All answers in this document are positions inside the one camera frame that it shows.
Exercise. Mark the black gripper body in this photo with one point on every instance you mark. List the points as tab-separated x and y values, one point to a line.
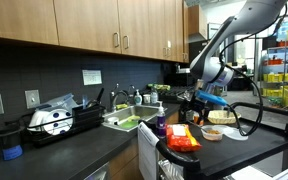
194	104

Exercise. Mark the red wet wipes packet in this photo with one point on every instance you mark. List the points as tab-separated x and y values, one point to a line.
182	138

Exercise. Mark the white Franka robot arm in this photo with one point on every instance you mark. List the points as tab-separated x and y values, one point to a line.
250	20

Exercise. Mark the small orange sauce bottle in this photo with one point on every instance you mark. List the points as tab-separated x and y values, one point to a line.
196	119

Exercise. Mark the woven wicker basket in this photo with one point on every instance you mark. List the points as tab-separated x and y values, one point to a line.
220	116

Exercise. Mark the clear tub with brown food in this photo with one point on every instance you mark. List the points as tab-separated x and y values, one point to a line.
212	134

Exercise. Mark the clear round plastic lid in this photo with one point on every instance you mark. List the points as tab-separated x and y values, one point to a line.
235	134
224	128

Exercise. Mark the purple pump soap bottle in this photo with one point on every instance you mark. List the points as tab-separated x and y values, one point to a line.
161	125

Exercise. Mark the clear spray bottle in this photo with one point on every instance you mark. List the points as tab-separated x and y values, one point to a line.
154	96

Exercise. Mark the small white cup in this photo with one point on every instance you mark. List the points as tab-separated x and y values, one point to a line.
146	99

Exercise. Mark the clear hand soap dispenser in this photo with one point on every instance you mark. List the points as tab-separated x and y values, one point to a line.
137	99

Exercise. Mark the stainless steel sink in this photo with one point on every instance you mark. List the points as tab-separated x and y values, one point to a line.
130	116

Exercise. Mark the green item in sink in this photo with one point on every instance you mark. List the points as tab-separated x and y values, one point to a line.
129	124

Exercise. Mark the green yellow sponge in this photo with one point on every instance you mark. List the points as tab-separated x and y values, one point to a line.
121	106

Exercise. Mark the chrome sink faucet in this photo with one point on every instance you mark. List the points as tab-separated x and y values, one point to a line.
117	96

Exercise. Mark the white item in sink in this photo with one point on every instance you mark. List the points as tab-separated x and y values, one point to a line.
112	120

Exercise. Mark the yellow storage bin shelf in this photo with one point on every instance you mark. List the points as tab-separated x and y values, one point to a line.
277	78

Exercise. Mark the white notice on backsplash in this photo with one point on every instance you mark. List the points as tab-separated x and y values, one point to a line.
92	77

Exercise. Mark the black dish rack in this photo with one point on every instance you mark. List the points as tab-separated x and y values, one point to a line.
84	118

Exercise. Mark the clear plastic storage container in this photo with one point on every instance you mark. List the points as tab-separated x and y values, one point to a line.
62	101

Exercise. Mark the white plate with blue dots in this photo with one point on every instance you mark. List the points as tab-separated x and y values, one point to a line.
59	121

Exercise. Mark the wooden upper cabinets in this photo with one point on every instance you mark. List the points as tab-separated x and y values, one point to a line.
84	23

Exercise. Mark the white bowl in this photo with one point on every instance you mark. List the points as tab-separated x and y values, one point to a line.
36	120

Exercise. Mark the black holder with blue base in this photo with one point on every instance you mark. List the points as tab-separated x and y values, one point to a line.
9	143

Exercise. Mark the grey wall switch plate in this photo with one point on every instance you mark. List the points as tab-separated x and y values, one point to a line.
32	99

